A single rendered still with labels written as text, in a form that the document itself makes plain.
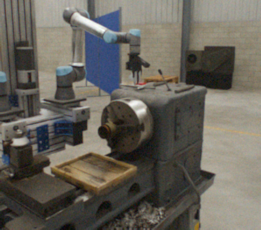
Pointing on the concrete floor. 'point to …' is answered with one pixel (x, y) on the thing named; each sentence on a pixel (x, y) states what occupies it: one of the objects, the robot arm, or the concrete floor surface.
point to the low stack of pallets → (161, 79)
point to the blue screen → (103, 56)
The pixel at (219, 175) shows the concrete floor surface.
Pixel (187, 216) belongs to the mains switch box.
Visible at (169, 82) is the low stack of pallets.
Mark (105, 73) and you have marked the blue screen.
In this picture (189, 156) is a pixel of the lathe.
